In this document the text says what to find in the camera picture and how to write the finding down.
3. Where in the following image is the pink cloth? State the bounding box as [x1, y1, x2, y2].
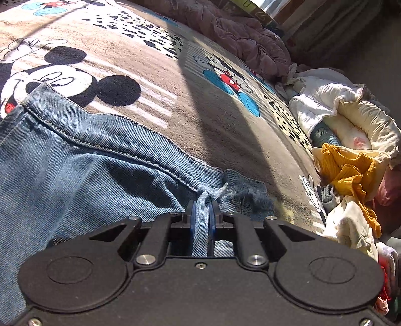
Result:
[374, 171, 401, 207]

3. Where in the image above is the pink quilt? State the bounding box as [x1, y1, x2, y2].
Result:
[132, 0, 293, 84]

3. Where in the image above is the yellow knitted sweater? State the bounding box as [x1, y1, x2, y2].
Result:
[315, 142, 383, 239]

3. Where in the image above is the cream folded garment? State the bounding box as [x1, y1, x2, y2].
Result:
[321, 194, 379, 261]

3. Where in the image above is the cartoon mouse printed blanket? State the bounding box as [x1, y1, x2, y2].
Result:
[0, 0, 329, 239]

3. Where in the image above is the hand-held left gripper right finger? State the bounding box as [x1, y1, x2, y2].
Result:
[209, 201, 337, 270]

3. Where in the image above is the teal knitted cloth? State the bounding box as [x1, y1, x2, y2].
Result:
[312, 122, 343, 148]

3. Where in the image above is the white cream duvet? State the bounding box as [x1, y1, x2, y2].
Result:
[276, 67, 400, 164]

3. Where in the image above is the blue denim jacket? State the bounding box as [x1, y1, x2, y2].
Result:
[0, 82, 276, 317]

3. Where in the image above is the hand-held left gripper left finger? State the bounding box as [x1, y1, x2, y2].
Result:
[47, 201, 197, 271]

